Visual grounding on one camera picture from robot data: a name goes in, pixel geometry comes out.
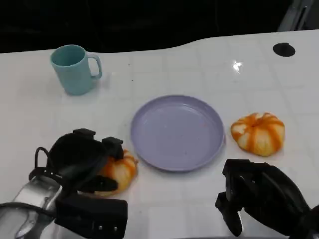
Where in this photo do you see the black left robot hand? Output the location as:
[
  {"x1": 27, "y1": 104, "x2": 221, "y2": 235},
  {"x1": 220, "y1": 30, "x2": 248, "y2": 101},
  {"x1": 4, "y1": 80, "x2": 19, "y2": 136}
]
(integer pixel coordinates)
[{"x1": 48, "y1": 128, "x2": 125, "y2": 197}]

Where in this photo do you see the pale green mug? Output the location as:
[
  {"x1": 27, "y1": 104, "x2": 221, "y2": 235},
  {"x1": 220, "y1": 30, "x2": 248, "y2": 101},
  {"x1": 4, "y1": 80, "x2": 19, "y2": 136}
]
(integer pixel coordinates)
[{"x1": 50, "y1": 44, "x2": 103, "y2": 96}]

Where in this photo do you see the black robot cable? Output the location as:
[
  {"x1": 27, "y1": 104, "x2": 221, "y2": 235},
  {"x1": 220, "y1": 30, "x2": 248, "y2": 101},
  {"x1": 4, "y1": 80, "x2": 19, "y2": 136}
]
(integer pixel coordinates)
[
  {"x1": 0, "y1": 201, "x2": 56, "y2": 221},
  {"x1": 34, "y1": 146, "x2": 57, "y2": 176}
]

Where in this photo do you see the orange white toy bread roll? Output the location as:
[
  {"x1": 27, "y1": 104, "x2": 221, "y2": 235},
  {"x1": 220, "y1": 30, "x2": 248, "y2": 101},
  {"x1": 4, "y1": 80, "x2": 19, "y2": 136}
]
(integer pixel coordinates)
[
  {"x1": 96, "y1": 148, "x2": 139, "y2": 197},
  {"x1": 230, "y1": 112, "x2": 285, "y2": 157}
]

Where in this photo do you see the black round table grommet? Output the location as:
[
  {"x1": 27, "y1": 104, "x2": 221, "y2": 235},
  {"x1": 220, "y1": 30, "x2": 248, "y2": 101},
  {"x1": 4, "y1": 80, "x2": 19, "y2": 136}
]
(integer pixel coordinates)
[{"x1": 273, "y1": 42, "x2": 296, "y2": 58}]

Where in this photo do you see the grey frame behind table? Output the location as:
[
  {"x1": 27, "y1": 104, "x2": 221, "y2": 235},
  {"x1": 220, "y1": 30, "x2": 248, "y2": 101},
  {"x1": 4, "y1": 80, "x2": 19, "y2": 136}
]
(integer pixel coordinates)
[{"x1": 278, "y1": 0, "x2": 319, "y2": 32}]

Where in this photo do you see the lilac plate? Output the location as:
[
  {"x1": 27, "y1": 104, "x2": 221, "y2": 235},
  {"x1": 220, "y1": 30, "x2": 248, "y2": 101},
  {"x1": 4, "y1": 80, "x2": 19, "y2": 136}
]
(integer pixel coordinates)
[{"x1": 130, "y1": 94, "x2": 226, "y2": 172}]

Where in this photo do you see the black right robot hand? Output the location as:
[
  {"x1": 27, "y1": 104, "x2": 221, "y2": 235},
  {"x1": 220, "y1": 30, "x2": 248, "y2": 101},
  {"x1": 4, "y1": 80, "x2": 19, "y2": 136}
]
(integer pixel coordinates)
[{"x1": 215, "y1": 159, "x2": 312, "y2": 237}]

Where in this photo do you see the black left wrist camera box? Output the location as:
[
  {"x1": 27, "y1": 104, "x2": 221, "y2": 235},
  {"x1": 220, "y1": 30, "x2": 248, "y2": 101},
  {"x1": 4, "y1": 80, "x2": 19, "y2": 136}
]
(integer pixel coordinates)
[{"x1": 54, "y1": 195, "x2": 128, "y2": 237}]

